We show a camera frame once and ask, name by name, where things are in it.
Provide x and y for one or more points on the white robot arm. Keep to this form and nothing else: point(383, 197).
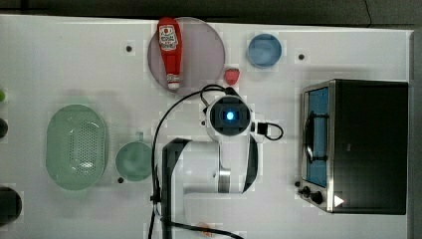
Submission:
point(226, 163)

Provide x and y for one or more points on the silver black toaster oven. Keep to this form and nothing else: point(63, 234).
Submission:
point(354, 149)

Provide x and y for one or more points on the red toy strawberry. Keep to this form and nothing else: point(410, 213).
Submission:
point(232, 76)

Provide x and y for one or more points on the grey round plate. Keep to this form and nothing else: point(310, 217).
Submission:
point(202, 61)

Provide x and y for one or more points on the blue bowl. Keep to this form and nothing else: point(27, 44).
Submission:
point(264, 51)

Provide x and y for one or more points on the red ketchup bottle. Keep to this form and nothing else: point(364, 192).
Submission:
point(170, 45)

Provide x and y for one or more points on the orange toy half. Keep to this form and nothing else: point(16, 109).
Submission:
point(206, 232)

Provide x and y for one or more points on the green perforated colander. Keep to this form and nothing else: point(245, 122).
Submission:
point(76, 154)

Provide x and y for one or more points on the black round object upper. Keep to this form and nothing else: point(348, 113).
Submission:
point(3, 128)

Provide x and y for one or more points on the black round object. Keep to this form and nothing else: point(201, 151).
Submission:
point(3, 128)
point(10, 205)

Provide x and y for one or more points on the green toy fruit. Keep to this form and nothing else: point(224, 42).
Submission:
point(2, 96)

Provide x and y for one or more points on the black round object lower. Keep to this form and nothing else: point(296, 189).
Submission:
point(10, 205)

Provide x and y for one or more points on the green cup with handle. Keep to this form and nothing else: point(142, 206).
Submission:
point(133, 160)

